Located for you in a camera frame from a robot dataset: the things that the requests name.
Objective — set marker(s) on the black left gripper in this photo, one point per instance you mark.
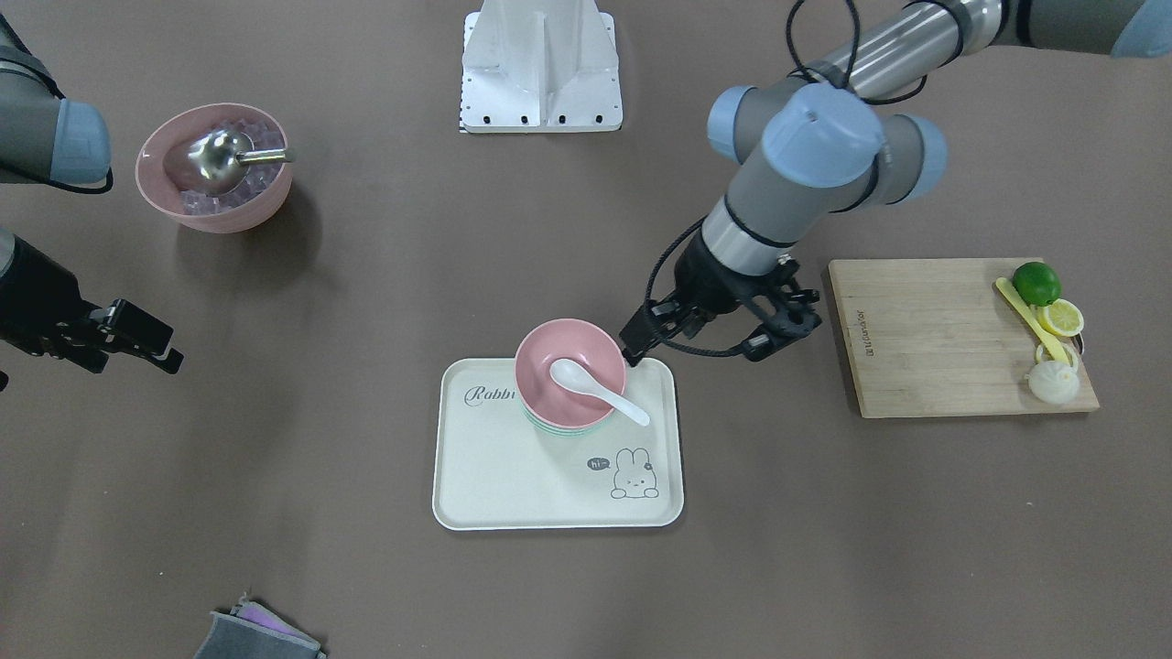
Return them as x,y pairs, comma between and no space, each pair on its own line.
706,277

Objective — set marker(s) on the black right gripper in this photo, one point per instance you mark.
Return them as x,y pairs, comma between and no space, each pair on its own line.
38,309

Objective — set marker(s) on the small pink bowl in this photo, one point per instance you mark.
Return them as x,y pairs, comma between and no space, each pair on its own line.
581,342

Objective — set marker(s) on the white ceramic spoon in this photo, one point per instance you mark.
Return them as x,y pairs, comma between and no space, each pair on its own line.
573,377

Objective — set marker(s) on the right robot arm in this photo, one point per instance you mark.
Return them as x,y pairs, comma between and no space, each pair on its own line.
50,140

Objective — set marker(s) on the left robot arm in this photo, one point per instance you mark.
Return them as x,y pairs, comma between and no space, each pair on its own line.
813,144

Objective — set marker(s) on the large pink ice bowl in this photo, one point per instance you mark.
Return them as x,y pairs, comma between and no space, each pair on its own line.
263,190

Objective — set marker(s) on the stacked green bowls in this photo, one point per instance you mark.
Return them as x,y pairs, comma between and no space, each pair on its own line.
558,431

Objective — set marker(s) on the metal ice scoop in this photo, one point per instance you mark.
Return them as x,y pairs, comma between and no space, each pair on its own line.
219,161

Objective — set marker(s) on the cream rabbit tray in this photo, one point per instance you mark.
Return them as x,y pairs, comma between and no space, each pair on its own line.
497,469

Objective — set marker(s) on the bamboo cutting board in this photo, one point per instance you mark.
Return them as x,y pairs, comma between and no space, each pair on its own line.
934,337

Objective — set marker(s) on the grey folded cloth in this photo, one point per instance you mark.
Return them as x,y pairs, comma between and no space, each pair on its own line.
250,629

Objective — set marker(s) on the yellow peeler strip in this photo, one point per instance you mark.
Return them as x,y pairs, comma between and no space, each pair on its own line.
1056,349

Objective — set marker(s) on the green lime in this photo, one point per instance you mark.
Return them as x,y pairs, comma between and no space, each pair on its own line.
1037,283

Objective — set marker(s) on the lemon slice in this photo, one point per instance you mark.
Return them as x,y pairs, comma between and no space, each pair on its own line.
1061,318

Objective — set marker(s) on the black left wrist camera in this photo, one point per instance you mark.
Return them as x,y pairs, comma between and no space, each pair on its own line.
785,310

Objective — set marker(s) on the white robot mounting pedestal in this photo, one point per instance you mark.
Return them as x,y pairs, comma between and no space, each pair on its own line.
540,67

